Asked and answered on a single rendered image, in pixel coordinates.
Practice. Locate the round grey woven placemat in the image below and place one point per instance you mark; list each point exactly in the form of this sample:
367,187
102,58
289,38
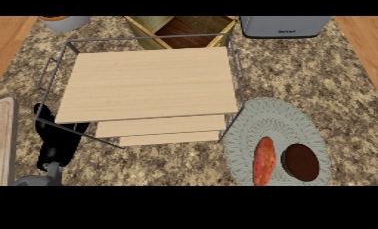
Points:
280,119

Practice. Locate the grey pot with orange contents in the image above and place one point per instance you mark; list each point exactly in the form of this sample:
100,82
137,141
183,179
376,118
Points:
63,23

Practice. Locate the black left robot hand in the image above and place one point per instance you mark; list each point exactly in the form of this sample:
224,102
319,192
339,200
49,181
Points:
56,143

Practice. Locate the grey appliance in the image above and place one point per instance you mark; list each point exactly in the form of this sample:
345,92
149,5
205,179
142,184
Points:
282,26

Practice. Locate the chocolate brown cupcake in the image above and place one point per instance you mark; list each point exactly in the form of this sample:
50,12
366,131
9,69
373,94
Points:
301,163

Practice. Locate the open wooden box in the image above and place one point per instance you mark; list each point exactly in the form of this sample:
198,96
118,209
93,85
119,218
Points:
189,31

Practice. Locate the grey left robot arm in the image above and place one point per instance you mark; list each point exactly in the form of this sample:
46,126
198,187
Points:
41,177

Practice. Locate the orange red sausage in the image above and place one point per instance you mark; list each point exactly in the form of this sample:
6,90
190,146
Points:
264,163

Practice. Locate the pale wooden cutting board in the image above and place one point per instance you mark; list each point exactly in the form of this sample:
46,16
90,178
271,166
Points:
6,139

